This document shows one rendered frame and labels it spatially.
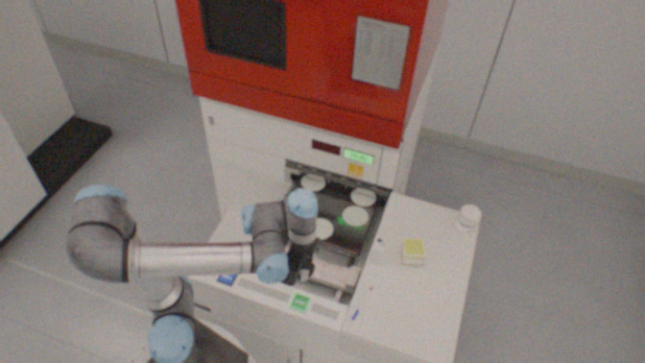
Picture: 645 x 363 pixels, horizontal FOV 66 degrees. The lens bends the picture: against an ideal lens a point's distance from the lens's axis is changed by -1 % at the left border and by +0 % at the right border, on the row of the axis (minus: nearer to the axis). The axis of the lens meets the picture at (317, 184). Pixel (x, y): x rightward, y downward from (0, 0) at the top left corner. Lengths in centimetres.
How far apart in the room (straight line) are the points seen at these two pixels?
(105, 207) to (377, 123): 91
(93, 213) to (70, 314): 180
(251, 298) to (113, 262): 64
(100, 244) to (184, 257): 18
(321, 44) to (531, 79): 196
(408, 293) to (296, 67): 83
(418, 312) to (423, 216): 40
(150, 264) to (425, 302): 92
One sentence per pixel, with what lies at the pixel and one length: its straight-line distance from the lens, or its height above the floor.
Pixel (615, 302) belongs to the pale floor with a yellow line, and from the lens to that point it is 325.
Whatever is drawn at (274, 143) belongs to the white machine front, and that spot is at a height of 104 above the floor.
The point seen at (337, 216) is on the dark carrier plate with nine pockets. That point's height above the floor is 90.
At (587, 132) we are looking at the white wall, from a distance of 356.
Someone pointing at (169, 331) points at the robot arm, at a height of 114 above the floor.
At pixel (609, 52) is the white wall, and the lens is 325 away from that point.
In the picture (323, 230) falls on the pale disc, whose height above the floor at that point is 90.
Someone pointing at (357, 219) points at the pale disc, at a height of 90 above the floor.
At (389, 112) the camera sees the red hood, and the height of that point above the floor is 137.
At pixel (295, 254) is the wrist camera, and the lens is 138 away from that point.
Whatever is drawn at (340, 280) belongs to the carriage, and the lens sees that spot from 179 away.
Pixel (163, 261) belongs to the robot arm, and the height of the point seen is 148.
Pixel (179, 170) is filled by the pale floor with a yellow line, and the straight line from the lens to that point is 344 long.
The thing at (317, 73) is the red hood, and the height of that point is 146.
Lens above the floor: 240
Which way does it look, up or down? 47 degrees down
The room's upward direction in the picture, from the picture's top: 2 degrees clockwise
